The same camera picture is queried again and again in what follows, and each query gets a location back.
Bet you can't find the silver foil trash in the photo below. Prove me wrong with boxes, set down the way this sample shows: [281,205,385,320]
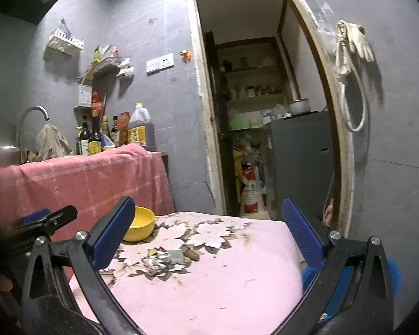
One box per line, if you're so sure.
[141,251,173,277]

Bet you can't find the pale green paper scrap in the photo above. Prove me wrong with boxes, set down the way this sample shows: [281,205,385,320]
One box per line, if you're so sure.
[166,250,185,264]

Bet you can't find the brown vegetable peel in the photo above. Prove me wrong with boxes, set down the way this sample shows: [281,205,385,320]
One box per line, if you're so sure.
[181,246,200,262]

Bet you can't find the blue plastic basin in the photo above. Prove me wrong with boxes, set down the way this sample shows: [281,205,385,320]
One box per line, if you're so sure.
[301,259,402,324]

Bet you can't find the yellow plastic bowl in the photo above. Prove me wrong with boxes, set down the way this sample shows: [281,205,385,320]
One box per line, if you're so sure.
[123,207,155,243]

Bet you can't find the pink checked towel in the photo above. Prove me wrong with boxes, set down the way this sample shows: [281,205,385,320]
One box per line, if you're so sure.
[0,143,175,280]

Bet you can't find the beige rag at sink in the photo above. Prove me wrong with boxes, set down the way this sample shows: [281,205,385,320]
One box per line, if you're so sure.
[36,124,72,161]

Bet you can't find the dark sauce bottle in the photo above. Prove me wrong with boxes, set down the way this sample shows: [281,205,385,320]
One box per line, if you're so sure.
[88,110,102,155]

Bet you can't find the chrome sink faucet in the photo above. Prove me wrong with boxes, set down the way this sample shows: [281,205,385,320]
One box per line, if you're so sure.
[18,105,50,164]

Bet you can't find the pink floral table cloth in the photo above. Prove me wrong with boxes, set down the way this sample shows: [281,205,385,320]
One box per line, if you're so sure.
[69,210,307,335]

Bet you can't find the grey refrigerator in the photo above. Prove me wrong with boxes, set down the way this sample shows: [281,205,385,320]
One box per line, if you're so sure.
[260,111,334,221]

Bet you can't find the red white sack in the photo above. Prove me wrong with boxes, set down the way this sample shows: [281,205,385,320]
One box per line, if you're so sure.
[240,163,266,215]

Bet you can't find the large oil jug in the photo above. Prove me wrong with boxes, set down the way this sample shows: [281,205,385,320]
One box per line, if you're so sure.
[127,102,156,151]

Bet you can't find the metal pot on fridge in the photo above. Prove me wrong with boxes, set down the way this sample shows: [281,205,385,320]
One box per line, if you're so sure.
[288,98,311,116]

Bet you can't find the green plastic box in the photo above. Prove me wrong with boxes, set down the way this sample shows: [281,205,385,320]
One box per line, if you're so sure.
[228,118,250,131]

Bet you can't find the cream rubber gloves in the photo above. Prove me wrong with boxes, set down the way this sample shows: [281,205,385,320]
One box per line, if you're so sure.
[335,20,375,82]

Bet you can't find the white hose loop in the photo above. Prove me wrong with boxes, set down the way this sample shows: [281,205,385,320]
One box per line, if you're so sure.
[339,51,368,133]

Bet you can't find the white wire basket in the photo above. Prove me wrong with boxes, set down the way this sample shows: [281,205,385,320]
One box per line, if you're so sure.
[47,18,85,56]

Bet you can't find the wall shelf with packets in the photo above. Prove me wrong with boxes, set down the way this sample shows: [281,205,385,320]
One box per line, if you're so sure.
[77,44,135,85]

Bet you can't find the white wall switch plate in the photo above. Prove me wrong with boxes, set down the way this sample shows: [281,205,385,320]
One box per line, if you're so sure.
[146,53,174,75]

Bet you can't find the orange wall hook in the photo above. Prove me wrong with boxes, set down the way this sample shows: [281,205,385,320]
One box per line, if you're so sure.
[180,49,193,64]

